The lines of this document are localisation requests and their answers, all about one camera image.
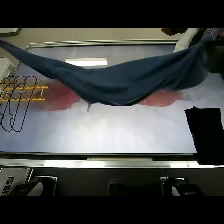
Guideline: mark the checked garment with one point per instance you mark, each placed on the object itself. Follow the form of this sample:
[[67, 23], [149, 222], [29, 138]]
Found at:
[[209, 32]]

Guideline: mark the blue T-shirt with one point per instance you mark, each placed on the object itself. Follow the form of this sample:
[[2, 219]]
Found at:
[[133, 83]]

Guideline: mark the silver frame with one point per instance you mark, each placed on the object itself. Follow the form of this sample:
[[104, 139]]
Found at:
[[100, 163]]

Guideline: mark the white garment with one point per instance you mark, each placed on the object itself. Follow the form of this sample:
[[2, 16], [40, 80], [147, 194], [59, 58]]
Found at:
[[186, 40]]

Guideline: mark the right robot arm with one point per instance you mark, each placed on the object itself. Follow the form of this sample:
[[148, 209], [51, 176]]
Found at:
[[186, 188]]

